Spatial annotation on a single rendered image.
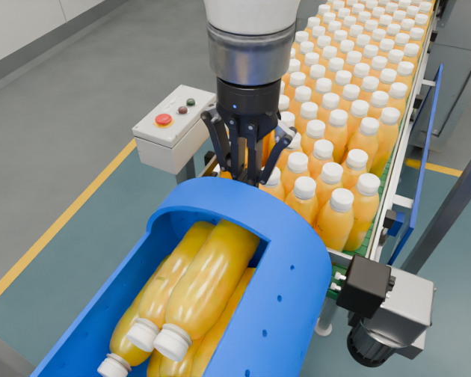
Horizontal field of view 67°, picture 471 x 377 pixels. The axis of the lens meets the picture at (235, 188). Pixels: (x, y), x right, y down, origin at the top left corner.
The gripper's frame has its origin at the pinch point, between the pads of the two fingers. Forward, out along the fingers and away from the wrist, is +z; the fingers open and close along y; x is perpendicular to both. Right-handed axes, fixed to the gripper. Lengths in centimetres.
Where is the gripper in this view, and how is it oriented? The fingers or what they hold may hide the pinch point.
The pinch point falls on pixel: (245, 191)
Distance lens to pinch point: 55.3
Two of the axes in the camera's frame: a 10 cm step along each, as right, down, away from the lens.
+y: -9.0, -3.2, 3.0
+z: 0.0, 6.8, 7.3
